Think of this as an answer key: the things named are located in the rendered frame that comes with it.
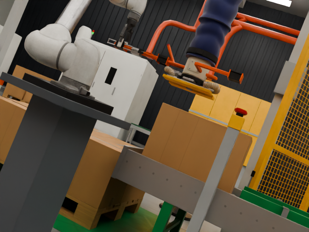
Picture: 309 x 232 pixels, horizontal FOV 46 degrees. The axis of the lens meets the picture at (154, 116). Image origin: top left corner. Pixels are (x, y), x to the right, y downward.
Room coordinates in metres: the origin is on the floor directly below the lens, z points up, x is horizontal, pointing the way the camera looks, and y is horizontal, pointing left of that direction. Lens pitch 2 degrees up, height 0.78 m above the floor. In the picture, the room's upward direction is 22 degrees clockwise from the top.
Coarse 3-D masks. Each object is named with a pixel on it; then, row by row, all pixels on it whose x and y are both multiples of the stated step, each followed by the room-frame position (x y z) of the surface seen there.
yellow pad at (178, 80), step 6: (168, 78) 2.43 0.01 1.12; (174, 78) 2.42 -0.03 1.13; (180, 78) 2.45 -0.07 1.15; (180, 84) 2.48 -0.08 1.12; (186, 84) 2.39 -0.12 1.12; (192, 84) 2.38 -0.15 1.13; (198, 84) 2.41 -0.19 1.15; (198, 90) 2.43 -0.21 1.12; (204, 90) 2.36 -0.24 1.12; (210, 90) 2.35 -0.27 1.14
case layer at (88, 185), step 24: (0, 96) 2.87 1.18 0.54; (0, 120) 2.68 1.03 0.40; (0, 144) 2.66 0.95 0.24; (96, 144) 2.45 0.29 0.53; (120, 144) 2.99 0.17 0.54; (96, 168) 2.43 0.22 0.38; (72, 192) 2.46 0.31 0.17; (96, 192) 2.41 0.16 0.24; (120, 192) 2.70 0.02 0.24; (144, 192) 3.33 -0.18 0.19
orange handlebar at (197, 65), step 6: (114, 42) 2.69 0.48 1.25; (144, 54) 2.62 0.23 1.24; (150, 54) 2.60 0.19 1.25; (168, 60) 2.56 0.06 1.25; (180, 66) 2.54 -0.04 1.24; (198, 66) 2.31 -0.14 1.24; (204, 66) 2.25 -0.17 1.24; (210, 66) 2.24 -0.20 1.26; (222, 72) 2.21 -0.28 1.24; (228, 72) 2.20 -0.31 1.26; (210, 78) 2.52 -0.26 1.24; (216, 78) 2.47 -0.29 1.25
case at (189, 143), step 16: (160, 112) 2.36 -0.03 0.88; (176, 112) 2.33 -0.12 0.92; (160, 128) 2.34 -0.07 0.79; (176, 128) 2.32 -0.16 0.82; (192, 128) 2.29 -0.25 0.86; (208, 128) 2.26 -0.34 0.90; (224, 128) 2.23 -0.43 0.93; (160, 144) 2.33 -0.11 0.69; (176, 144) 2.30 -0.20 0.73; (192, 144) 2.28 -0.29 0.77; (208, 144) 2.25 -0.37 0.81; (240, 144) 2.20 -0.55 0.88; (160, 160) 2.32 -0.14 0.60; (176, 160) 2.29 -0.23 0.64; (192, 160) 2.26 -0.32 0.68; (208, 160) 2.24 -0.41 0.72; (240, 160) 2.19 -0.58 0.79; (192, 176) 2.25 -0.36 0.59; (224, 176) 2.20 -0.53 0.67
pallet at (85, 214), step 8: (0, 160) 2.64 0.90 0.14; (136, 200) 3.16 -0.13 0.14; (64, 208) 2.55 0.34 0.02; (80, 208) 2.43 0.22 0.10; (88, 208) 2.41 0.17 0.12; (104, 208) 2.50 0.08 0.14; (112, 208) 2.66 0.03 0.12; (120, 208) 2.84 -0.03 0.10; (128, 208) 3.27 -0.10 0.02; (136, 208) 3.26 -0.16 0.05; (64, 216) 2.45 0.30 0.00; (72, 216) 2.45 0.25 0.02; (80, 216) 2.42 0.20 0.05; (88, 216) 2.40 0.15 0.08; (96, 216) 2.41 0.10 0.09; (112, 216) 2.81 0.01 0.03; (120, 216) 2.92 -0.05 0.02; (80, 224) 2.41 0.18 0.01; (88, 224) 2.40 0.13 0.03; (96, 224) 2.47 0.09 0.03
